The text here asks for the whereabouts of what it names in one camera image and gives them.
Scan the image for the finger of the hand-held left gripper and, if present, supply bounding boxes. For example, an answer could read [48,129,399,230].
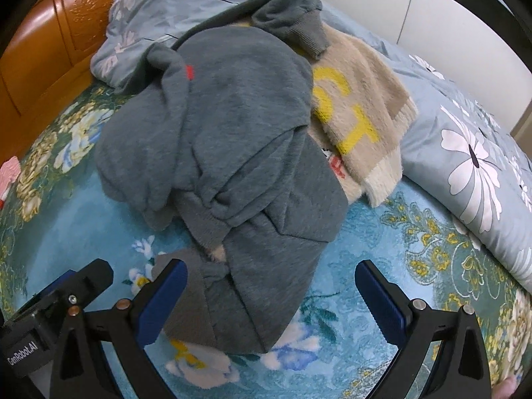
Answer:
[32,259,115,312]

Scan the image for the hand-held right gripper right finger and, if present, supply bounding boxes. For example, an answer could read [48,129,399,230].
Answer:
[353,259,493,399]

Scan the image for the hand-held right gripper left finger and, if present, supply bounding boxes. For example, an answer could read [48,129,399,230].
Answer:
[44,259,189,399]

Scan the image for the grey sweater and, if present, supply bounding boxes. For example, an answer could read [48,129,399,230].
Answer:
[95,0,349,353]

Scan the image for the teal floral blanket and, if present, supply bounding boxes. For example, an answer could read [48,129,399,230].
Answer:
[0,79,532,399]

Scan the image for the beige sweater with yellow letters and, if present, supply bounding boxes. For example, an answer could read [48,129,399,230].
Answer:
[305,21,419,208]

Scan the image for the light blue floral quilt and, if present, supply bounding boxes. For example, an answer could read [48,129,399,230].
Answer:
[90,0,532,294]

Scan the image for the white and black wardrobe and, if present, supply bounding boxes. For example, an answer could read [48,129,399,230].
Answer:
[249,0,532,138]

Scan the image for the wooden bed frame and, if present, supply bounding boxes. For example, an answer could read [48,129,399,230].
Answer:
[0,0,163,163]

